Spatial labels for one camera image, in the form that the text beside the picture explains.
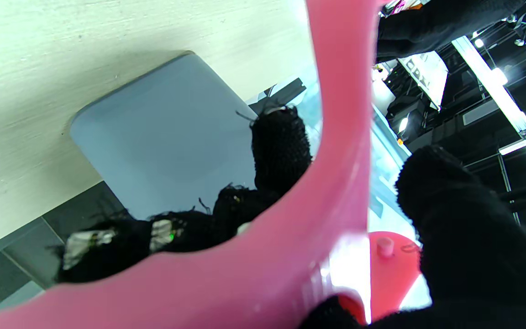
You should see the white ceiling light bar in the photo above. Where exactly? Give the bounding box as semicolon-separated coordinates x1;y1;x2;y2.
452;37;526;154

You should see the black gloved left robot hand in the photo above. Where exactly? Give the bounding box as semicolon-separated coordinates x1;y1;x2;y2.
376;0;526;62

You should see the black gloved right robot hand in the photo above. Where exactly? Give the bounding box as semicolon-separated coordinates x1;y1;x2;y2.
58;106;526;329

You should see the grey plastic waste bin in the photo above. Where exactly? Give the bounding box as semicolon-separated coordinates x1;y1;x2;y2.
70;53;263;220

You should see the white printed sign panel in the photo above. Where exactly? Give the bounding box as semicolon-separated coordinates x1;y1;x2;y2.
398;51;448;110

